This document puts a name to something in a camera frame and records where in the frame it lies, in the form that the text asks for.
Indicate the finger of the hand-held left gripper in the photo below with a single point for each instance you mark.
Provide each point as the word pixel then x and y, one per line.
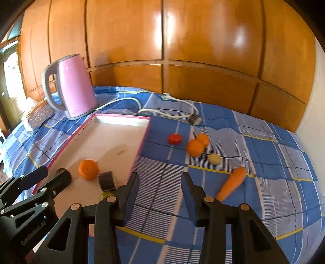
pixel 59 181
pixel 34 176

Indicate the red tomato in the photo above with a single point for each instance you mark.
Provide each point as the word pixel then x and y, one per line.
pixel 175 139

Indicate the small yellowish round fruit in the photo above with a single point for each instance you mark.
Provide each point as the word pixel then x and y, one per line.
pixel 214 159

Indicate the wooden wardrobe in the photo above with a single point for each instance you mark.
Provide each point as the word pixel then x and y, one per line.
pixel 203 38

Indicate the orange mandarin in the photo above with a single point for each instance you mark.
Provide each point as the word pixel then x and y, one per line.
pixel 195 149
pixel 88 170
pixel 204 137

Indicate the blue plaid blanket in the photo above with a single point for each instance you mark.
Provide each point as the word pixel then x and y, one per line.
pixel 254 165

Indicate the pink electric kettle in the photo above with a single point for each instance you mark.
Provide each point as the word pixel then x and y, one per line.
pixel 73 83

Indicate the small green fruit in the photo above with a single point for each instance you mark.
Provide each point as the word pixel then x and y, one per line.
pixel 106 195

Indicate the orange carrot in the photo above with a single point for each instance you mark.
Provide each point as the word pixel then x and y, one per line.
pixel 232 185

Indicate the patterned flat box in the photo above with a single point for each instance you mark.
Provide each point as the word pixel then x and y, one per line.
pixel 39 114

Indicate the window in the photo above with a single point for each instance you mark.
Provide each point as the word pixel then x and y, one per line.
pixel 12 76

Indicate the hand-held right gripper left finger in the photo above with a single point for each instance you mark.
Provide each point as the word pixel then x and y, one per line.
pixel 133 203

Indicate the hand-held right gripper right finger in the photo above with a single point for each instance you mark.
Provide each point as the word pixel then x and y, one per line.
pixel 189 203

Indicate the pink rimmed white tray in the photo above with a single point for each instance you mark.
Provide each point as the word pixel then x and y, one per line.
pixel 111 142

